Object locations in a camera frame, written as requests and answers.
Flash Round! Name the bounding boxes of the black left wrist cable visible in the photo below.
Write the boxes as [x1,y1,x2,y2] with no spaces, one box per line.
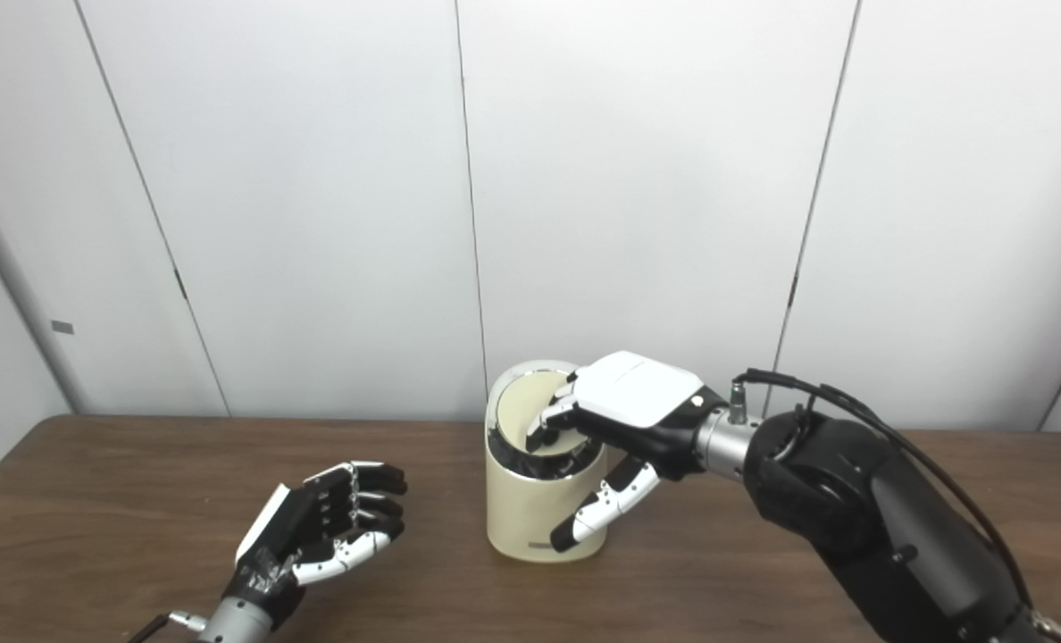
[127,610,210,643]

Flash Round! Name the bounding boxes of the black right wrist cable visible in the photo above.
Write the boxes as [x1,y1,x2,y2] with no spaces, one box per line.
[729,369,1032,608]

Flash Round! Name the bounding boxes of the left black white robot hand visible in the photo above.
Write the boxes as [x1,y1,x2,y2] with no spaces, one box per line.
[221,461,408,617]

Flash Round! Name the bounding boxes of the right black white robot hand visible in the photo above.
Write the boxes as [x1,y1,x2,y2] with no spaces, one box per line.
[525,351,730,553]

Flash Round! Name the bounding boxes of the cream-colored lidded bin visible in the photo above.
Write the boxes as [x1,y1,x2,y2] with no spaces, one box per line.
[485,360,616,564]

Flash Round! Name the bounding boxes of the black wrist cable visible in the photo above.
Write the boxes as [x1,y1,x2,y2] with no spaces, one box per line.
[127,610,210,643]
[729,369,1032,608]

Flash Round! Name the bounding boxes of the black plastic bin liner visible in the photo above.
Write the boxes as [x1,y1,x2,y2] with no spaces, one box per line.
[488,420,605,481]

